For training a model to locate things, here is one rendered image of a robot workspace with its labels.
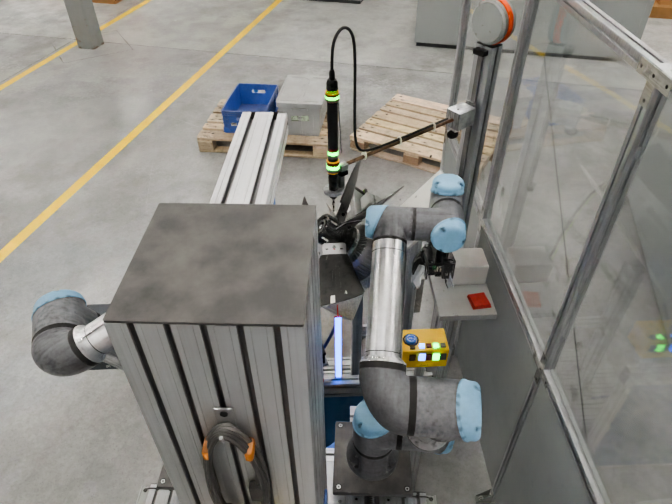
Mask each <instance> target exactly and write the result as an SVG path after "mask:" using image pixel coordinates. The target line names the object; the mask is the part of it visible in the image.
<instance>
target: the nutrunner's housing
mask: <svg viewBox="0 0 672 504"><path fill-rule="evenodd" d="M326 90H327V91H330V92H334V91H337V90H338V81H337V79H336V78H335V71H334V70H332V71H331V70H330V71H329V78H328V79H327V82H326ZM328 183H329V190H330V191H337V190H338V174H335V175H332V174H329V173H328Z"/></svg>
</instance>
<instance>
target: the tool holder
mask: <svg viewBox="0 0 672 504"><path fill-rule="evenodd" d="M342 162H343V163H344V165H340V171H339V173H338V190H337V191H330V190H329V184H327V185H326V186H324V188H323V192H324V194H325V195H326V196H329V197H338V196H340V195H342V194H343V192H344V188H343V187H345V175H348V169H349V164H348V163H346V162H345V161H341V162H340V163H342Z"/></svg>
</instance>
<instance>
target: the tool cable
mask: <svg viewBox="0 0 672 504"><path fill-rule="evenodd" d="M344 29H345V30H347V31H349V33H350V35H351V38H352V45H353V133H354V142H355V146H356V148H357V149H358V150H359V151H361V152H362V153H361V155H364V156H365V158H364V159H363V160H366V159H367V154H366V152H369V151H373V150H376V149H379V148H381V147H384V146H386V145H389V144H391V143H394V142H396V141H400V144H398V145H401V144H402V139H404V138H406V137H408V136H411V135H413V134H415V133H418V132H420V131H423V130H425V129H427V128H430V127H432V126H433V127H434V130H432V131H435V129H436V125H437V124H439V123H442V122H444V121H446V120H448V118H445V119H442V120H440V121H437V122H435V123H434V122H433V123H431V124H430V125H428V126H425V127H423V128H421V129H418V130H416V131H413V132H411V133H409V134H406V135H404V136H401V137H400V136H398V137H397V139H394V140H392V141H389V142H387V143H384V144H381V145H379V146H376V147H373V148H370V149H361V148H360V147H359V146H358V142H357V135H356V78H357V65H356V42H355V37H354V34H353V32H352V30H351V29H350V28H349V27H348V26H342V27H340V28H339V29H338V30H337V32H336V33H335V35H334V38H333V40H332V45H331V55H330V70H331V71H332V70H334V47H335V42H336V39H337V37H338V35H339V34H340V32H341V31H342V30H344Z"/></svg>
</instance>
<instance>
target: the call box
mask: <svg viewBox="0 0 672 504"><path fill-rule="evenodd" d="M408 334H413V335H415V336H416V337H417V342H416V343H415V344H408V343H406V341H405V337H406V335H408ZM420 343H424V345H425V348H419V344H420ZM426 343H431V345H432V348H427V347H426ZM433 343H438V344H439V348H434V347H433ZM440 343H445V344H446V348H441V346H440ZM409 345H415V350H410V346H409ZM441 353H447V356H446V360H427V361H426V360H425V361H419V360H418V359H419V354H441ZM412 354H416V359H415V361H409V355H412ZM448 354H449V346H448V342H447V338H446V334H445V330H444V329H443V328H439V329H410V330H403V341H402V360H403V361H404V362H405V363H406V367H434V366H446V364H447V359H448Z"/></svg>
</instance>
